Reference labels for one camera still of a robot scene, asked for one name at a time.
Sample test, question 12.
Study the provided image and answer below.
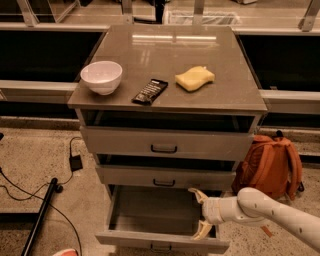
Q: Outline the grey middle drawer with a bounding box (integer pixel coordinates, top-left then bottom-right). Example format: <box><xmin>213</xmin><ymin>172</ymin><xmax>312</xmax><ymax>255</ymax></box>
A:
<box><xmin>96</xmin><ymin>165</ymin><xmax>235</xmax><ymax>191</ymax></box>

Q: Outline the yellow sponge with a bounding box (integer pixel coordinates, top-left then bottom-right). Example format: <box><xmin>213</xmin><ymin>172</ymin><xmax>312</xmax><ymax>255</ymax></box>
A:
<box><xmin>175</xmin><ymin>66</ymin><xmax>215</xmax><ymax>92</ymax></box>

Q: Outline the grey bottom drawer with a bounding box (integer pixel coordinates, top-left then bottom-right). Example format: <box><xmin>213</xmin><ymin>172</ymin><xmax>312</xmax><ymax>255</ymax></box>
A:
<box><xmin>96</xmin><ymin>186</ymin><xmax>229</xmax><ymax>254</ymax></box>

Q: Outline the white bowl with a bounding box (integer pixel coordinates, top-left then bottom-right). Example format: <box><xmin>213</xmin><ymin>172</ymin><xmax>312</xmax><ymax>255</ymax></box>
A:
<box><xmin>80</xmin><ymin>61</ymin><xmax>123</xmax><ymax>95</ymax></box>

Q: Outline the grey drawer cabinet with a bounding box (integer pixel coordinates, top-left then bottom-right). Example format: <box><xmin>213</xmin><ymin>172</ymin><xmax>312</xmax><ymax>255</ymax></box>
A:
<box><xmin>67</xmin><ymin>24</ymin><xmax>268</xmax><ymax>201</ymax></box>

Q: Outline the black floor cable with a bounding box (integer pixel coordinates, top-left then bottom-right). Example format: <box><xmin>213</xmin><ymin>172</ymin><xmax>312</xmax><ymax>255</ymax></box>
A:
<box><xmin>0</xmin><ymin>136</ymin><xmax>83</xmax><ymax>256</ymax></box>

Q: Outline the pink shoe tip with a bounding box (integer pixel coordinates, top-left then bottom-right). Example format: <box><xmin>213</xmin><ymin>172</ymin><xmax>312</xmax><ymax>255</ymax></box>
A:
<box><xmin>52</xmin><ymin>248</ymin><xmax>78</xmax><ymax>256</ymax></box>

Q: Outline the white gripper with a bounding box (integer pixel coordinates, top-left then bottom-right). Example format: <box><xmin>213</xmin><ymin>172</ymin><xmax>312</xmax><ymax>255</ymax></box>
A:
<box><xmin>188</xmin><ymin>188</ymin><xmax>241</xmax><ymax>240</ymax></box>

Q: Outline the orange backpack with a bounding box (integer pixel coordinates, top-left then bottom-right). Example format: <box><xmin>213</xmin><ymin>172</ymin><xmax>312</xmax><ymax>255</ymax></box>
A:
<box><xmin>231</xmin><ymin>130</ymin><xmax>302</xmax><ymax>200</ymax></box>

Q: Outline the black snack bar wrapper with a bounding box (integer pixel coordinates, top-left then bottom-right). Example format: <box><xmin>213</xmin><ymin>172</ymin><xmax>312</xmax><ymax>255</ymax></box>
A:
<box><xmin>131</xmin><ymin>79</ymin><xmax>168</xmax><ymax>105</ymax></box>

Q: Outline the black pole on floor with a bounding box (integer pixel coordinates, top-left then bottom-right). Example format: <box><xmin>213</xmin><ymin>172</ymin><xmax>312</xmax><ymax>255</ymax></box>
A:
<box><xmin>21</xmin><ymin>178</ymin><xmax>58</xmax><ymax>256</ymax></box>

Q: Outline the grey drawer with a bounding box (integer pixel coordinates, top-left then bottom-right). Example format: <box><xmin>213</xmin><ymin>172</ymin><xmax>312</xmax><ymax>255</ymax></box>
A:
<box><xmin>80</xmin><ymin>126</ymin><xmax>253</xmax><ymax>161</ymax></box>
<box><xmin>96</xmin><ymin>165</ymin><xmax>235</xmax><ymax>191</ymax></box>
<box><xmin>96</xmin><ymin>186</ymin><xmax>229</xmax><ymax>254</ymax></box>

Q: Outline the grey top drawer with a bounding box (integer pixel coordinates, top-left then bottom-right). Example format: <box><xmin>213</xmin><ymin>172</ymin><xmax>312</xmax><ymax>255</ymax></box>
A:
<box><xmin>80</xmin><ymin>126</ymin><xmax>253</xmax><ymax>161</ymax></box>

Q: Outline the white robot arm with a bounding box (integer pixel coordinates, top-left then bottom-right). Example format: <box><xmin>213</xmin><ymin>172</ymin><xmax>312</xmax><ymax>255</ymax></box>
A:
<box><xmin>188</xmin><ymin>187</ymin><xmax>320</xmax><ymax>252</ymax></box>

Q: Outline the black power adapter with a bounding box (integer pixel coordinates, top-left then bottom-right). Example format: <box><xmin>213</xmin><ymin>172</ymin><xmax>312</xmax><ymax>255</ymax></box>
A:
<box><xmin>69</xmin><ymin>155</ymin><xmax>83</xmax><ymax>172</ymax></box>

